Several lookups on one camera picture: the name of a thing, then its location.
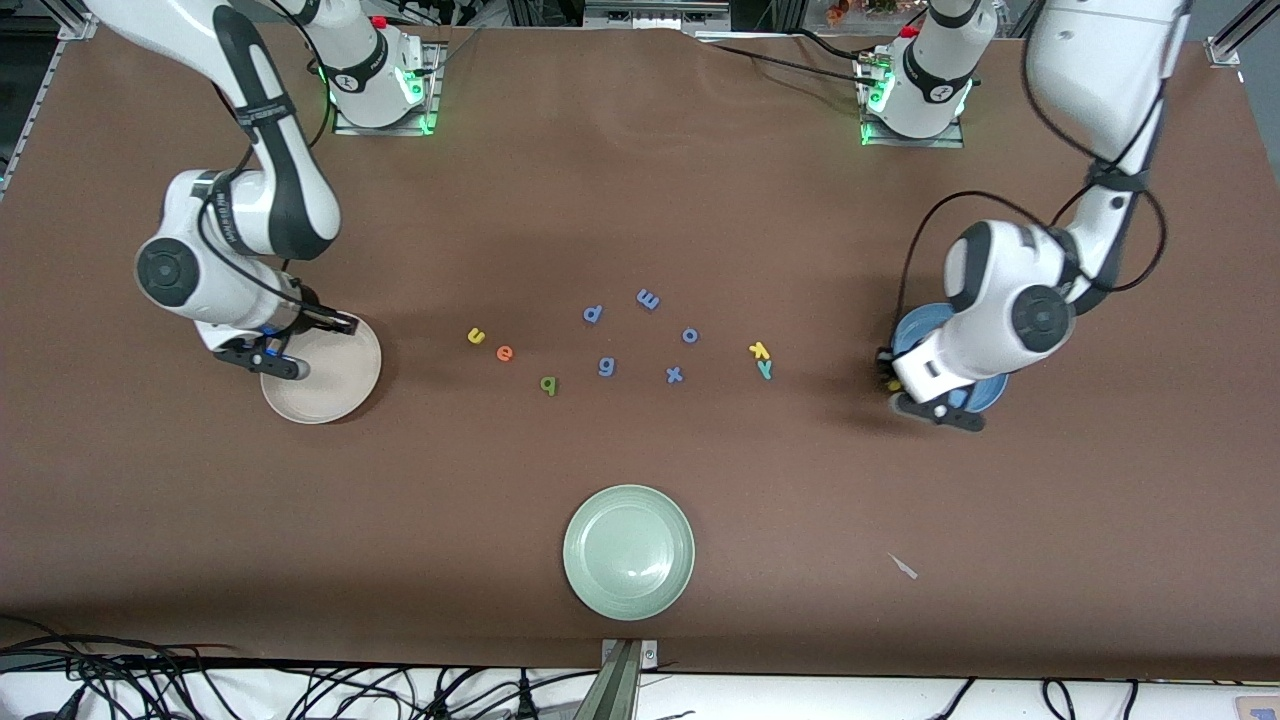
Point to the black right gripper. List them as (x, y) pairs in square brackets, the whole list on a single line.
[(318, 319)]

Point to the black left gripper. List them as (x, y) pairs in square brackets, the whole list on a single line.
[(886, 366)]

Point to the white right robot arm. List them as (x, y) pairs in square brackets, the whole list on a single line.
[(270, 180)]

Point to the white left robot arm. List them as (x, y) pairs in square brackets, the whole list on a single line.
[(1000, 300)]

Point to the blue round plate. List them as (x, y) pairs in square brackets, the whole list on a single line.
[(915, 330)]

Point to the beige round plate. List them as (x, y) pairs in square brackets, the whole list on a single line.
[(340, 385)]

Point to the small white paper scrap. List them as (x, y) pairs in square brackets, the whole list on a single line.
[(903, 566)]

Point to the blue letter m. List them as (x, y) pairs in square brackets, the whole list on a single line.
[(648, 299)]

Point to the blue letter p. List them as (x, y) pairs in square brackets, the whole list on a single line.
[(592, 315)]

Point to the pale green round plate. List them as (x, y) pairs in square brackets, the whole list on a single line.
[(628, 552)]

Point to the aluminium corner profile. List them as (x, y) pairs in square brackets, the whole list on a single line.
[(1235, 35), (75, 22)]

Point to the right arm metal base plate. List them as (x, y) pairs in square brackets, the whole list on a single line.
[(385, 130)]

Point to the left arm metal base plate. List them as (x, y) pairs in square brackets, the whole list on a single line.
[(910, 142)]

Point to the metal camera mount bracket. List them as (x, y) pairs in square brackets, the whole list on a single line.
[(622, 690)]

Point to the silver metal frame bar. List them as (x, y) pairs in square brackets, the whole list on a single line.
[(655, 14)]

